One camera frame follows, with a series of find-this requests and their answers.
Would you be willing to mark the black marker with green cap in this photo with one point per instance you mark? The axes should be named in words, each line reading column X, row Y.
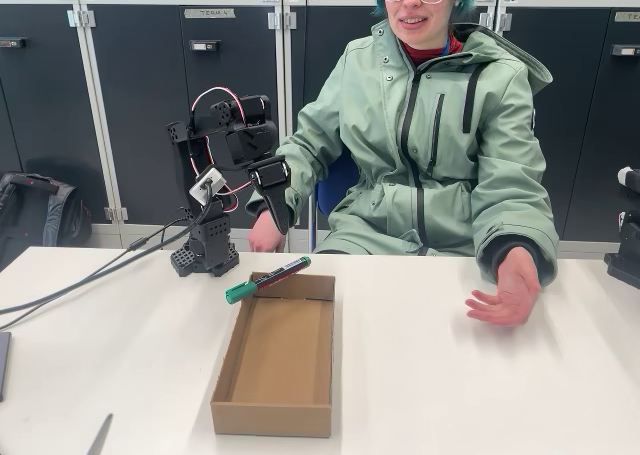
column 270, row 277

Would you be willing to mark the person's left forearm green sleeve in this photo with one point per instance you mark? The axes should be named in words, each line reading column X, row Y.
column 525, row 215

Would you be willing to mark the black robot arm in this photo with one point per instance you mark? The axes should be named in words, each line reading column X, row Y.
column 215, row 235

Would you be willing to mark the black idle robot arm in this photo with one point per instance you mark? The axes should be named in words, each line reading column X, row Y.
column 627, row 265

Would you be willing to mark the person's right forearm green sleeve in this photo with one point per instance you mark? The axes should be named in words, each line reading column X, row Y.
column 300, row 175

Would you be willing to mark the person's head teal hair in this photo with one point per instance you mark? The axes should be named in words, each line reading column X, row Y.
column 415, row 20

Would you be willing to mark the person's right hand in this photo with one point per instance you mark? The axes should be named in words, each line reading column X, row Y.
column 262, row 235

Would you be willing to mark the person's left hand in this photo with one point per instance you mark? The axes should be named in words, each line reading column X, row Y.
column 515, row 295

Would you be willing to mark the blue chair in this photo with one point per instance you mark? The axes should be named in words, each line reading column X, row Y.
column 335, row 190

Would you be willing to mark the green raincoat torso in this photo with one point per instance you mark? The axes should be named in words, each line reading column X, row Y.
column 380, row 125

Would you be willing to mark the open brown cardboard box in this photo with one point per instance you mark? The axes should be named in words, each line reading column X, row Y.
column 280, row 355

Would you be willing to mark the grey team label strip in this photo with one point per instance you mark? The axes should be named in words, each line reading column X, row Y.
column 210, row 13
column 630, row 16

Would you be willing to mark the black backpack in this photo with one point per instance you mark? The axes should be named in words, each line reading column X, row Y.
column 40, row 215

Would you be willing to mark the grey metal blade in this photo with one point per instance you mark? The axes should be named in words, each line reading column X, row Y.
column 100, row 437

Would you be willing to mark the white camera module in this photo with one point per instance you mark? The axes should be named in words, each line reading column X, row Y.
column 205, row 187

